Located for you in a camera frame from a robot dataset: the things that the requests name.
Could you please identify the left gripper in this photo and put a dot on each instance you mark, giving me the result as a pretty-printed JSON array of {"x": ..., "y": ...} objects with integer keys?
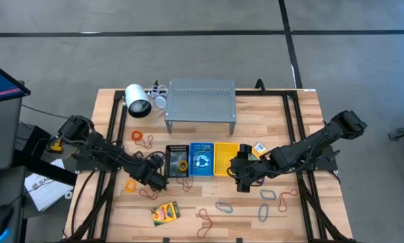
[{"x": 149, "y": 173}]

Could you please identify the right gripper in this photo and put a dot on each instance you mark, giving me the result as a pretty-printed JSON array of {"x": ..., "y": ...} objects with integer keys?
[{"x": 247, "y": 170}]

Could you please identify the yellow rubber band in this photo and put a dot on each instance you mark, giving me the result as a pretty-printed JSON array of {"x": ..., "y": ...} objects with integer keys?
[{"x": 208, "y": 147}]

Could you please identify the yellow card pack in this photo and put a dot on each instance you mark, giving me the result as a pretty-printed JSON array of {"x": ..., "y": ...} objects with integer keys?
[{"x": 261, "y": 148}]

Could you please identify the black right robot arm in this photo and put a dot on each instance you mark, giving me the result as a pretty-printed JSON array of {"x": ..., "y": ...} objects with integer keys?
[{"x": 306, "y": 145}]

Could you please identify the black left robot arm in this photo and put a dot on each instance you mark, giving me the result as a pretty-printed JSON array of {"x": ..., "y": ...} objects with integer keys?
[{"x": 100, "y": 145}]

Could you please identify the yellow plastic basket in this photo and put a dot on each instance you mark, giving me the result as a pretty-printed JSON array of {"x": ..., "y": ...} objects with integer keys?
[{"x": 224, "y": 158}]

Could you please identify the Crayola crayon box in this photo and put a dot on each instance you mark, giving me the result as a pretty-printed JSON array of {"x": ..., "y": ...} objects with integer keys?
[{"x": 165, "y": 213}]

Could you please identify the blue plastic basket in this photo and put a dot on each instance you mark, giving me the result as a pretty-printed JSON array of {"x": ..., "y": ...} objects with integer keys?
[{"x": 195, "y": 170}]

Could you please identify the black plastic basket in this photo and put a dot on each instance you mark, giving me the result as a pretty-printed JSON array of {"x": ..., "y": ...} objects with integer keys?
[{"x": 177, "y": 148}]

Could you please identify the large red rubber band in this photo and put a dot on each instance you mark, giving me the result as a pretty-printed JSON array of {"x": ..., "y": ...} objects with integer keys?
[{"x": 210, "y": 221}]

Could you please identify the grey perforated metal riser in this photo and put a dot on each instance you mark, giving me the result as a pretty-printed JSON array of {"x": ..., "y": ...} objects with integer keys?
[{"x": 200, "y": 101}]

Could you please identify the white round puck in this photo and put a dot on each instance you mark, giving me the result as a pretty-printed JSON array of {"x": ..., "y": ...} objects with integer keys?
[{"x": 160, "y": 102}]

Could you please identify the white cylindrical spotlight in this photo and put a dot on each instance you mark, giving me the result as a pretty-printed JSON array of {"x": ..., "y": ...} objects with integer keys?
[{"x": 134, "y": 94}]

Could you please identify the yellow connector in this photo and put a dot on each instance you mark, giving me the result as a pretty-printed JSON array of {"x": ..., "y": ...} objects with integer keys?
[{"x": 56, "y": 147}]

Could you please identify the white paper booklet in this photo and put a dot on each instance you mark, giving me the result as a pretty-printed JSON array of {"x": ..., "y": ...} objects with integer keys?
[{"x": 45, "y": 192}]

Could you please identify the black stand bar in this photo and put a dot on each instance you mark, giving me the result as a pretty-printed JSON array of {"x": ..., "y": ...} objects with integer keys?
[{"x": 36, "y": 162}]

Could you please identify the grey cabinet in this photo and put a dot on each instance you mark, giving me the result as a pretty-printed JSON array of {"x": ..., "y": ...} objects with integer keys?
[{"x": 2, "y": 135}]

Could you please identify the black edge bracket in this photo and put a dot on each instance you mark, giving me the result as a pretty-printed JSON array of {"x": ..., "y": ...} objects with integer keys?
[
  {"x": 239, "y": 240},
  {"x": 165, "y": 240}
]

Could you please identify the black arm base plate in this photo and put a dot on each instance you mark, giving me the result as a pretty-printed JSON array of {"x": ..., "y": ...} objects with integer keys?
[
  {"x": 323, "y": 165},
  {"x": 87, "y": 165}
]

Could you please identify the black aluminium table frame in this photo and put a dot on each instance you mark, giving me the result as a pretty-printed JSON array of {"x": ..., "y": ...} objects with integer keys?
[{"x": 291, "y": 111}]

